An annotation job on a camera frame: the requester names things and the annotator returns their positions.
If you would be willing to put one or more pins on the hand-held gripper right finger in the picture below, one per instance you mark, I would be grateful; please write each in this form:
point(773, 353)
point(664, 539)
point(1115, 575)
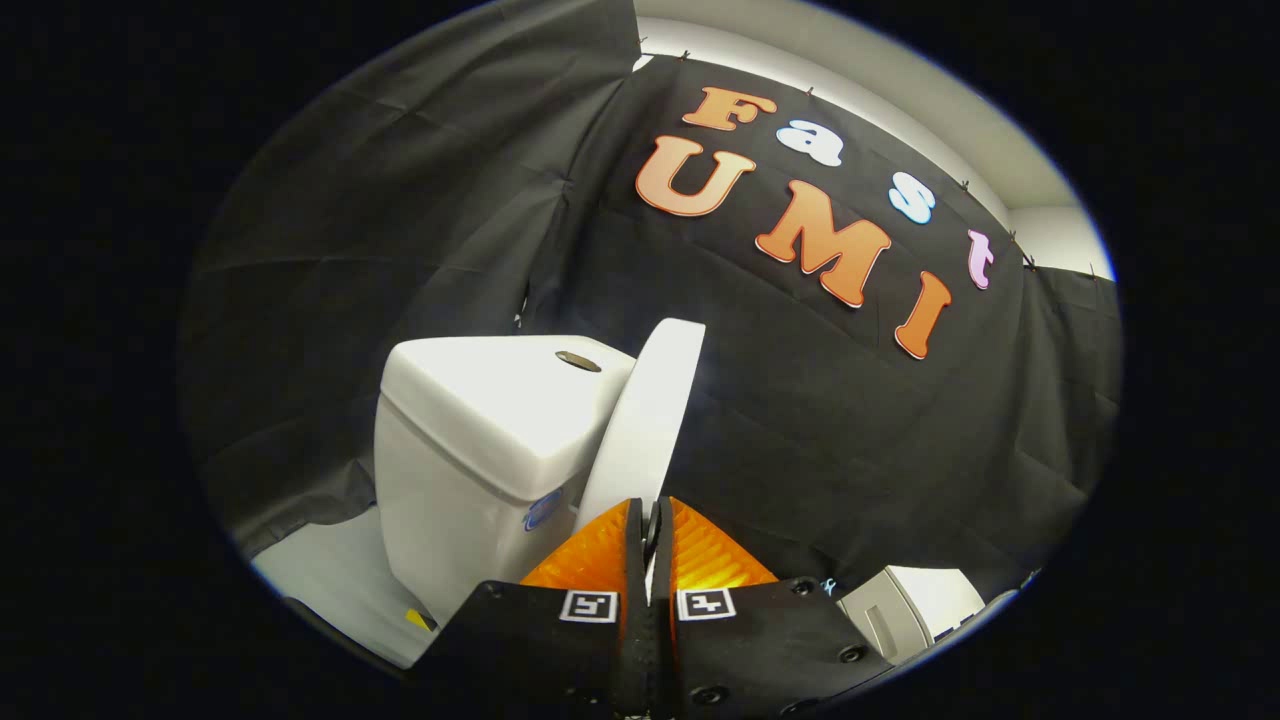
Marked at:
point(665, 650)

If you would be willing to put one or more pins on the white drawer cabinet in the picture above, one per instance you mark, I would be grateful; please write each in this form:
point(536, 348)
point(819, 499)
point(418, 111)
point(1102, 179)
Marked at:
point(900, 610)

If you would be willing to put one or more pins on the white toilet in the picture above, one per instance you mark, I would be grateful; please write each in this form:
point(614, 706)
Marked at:
point(480, 440)

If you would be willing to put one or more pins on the black backdrop cloth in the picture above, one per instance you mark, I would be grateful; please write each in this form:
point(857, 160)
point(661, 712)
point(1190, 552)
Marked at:
point(800, 420)

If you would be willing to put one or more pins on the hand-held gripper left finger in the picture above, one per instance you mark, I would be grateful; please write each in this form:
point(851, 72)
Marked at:
point(635, 640)

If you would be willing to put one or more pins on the white toilet lid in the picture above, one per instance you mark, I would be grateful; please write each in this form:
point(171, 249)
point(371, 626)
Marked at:
point(645, 420)

